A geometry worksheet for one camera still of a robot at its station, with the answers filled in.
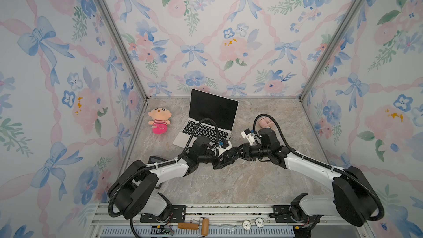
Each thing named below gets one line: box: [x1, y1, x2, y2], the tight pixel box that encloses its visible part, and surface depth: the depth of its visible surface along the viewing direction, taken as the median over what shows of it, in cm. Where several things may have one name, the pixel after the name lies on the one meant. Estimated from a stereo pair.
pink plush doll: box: [148, 107, 172, 135], surface depth 102 cm
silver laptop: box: [172, 88, 240, 149], surface depth 102 cm
